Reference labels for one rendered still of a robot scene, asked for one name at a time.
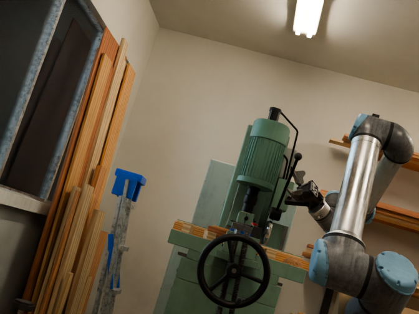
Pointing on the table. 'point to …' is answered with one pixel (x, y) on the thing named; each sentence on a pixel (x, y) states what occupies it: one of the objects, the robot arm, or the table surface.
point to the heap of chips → (293, 262)
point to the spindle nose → (250, 199)
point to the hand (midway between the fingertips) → (287, 177)
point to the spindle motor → (264, 154)
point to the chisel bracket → (244, 217)
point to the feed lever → (284, 192)
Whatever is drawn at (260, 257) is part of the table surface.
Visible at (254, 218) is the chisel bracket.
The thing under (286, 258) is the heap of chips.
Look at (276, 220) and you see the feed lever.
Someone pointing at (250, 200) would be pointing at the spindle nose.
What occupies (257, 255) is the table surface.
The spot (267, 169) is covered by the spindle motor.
